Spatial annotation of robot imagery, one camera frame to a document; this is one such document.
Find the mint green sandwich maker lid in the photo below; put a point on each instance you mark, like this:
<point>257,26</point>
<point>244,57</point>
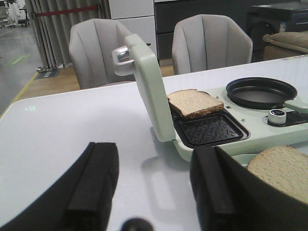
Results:
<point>136,58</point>

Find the red barrier belt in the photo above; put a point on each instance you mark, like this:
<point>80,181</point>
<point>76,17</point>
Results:
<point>75,10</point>

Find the dark grey counter cabinet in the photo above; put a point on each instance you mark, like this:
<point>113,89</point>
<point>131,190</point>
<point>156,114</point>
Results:
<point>169,13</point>

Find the grey upholstered chair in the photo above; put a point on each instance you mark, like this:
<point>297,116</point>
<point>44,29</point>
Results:
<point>90,48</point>
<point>209,41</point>

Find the mint green breakfast maker base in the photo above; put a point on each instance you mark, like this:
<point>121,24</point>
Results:
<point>236,129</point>

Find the black round frying pan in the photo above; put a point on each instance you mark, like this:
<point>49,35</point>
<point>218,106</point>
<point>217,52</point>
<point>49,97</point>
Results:
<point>265,94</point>

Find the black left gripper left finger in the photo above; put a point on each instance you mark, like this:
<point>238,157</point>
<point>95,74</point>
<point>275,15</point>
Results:
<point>80,200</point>

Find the left silver control knob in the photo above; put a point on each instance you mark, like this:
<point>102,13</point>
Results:
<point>277,117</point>

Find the dark washing machine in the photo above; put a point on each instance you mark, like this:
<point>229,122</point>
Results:
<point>275,18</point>

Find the white bread slice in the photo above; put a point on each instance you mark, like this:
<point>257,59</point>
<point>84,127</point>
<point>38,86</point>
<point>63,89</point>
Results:
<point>193,103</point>
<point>285,169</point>

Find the left grey upholstered chair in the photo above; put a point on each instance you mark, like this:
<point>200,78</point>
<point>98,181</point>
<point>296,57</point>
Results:
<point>90,48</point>

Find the beige sofa cushion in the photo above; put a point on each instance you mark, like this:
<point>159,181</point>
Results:
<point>285,44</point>

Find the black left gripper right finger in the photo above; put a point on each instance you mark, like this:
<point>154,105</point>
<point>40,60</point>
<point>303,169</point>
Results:
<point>230,198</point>

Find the right grey upholstered chair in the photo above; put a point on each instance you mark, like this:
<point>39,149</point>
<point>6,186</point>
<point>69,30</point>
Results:
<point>209,41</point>

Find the mint green plate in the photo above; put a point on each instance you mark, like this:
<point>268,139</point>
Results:
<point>244,159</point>

